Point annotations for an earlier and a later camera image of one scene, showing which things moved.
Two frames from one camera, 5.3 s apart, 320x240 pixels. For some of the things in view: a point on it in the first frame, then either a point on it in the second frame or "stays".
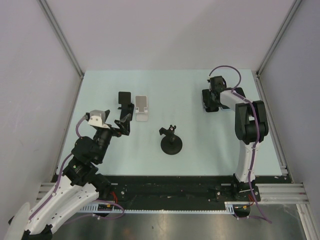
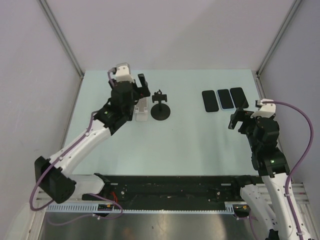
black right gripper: x=218 y=105 → x=240 y=115
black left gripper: x=124 y=127 → x=140 y=92
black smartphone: x=209 y=101 stays
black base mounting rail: x=180 y=188 stays
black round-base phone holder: x=171 y=144 → x=160 y=111
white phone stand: x=141 y=110 stays
